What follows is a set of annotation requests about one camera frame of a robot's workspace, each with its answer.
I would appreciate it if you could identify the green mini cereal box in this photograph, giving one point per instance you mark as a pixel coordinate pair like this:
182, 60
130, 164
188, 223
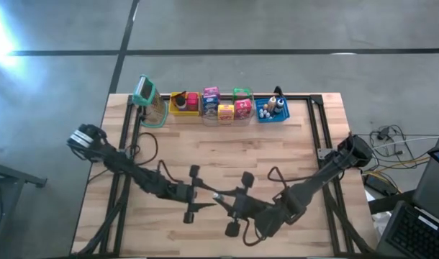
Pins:
241, 93

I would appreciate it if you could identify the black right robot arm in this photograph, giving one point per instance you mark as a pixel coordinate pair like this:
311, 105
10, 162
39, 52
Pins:
313, 183

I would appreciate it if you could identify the Corn Pops mini cereal box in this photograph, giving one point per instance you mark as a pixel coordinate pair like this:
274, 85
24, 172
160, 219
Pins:
226, 112

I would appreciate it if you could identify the yellow plastic basket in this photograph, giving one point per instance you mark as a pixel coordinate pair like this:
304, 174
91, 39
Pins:
173, 111

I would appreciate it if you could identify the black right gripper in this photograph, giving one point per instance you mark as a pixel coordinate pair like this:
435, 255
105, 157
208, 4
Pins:
246, 206

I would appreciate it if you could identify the black power strip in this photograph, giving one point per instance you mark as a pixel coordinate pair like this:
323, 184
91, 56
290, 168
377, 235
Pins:
379, 184

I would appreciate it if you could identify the black aluminium table frame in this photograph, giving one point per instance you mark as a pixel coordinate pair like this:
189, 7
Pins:
312, 118

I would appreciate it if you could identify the black furniture stand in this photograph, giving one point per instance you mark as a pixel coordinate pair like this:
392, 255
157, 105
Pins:
11, 174

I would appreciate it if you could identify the pink mini cereal box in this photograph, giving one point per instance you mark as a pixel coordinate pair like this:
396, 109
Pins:
211, 90

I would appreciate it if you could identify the black desk leg bar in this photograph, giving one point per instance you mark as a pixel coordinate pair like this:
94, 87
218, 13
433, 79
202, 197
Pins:
392, 203

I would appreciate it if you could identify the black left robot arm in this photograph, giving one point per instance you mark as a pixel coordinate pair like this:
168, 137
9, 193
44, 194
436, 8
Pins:
133, 172

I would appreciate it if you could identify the grey laptop with keyboard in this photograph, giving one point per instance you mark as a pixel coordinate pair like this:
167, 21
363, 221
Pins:
414, 234

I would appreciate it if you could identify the black bracket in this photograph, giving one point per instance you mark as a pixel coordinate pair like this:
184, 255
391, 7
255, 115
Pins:
278, 90

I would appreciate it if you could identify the blue plastic basket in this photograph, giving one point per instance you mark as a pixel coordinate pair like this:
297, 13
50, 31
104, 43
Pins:
286, 115

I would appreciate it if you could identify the Frosted Flakes mini cereal box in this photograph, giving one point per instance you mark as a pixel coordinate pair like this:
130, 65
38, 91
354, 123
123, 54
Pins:
210, 103

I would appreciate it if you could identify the clear plastic bin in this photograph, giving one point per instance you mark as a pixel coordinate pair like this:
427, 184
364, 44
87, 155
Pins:
237, 123

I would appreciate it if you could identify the spice jar with purple label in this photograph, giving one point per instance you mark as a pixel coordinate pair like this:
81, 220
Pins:
182, 103

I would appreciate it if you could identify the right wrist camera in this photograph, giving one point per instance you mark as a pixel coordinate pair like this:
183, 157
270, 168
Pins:
289, 205

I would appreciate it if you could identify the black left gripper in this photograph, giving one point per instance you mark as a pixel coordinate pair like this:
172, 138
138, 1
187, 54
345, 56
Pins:
187, 192

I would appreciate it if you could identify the Froot Loops mini cereal box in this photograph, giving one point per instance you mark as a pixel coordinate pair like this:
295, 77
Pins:
243, 108

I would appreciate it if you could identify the white bag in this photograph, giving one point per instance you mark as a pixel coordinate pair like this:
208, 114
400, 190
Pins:
379, 223

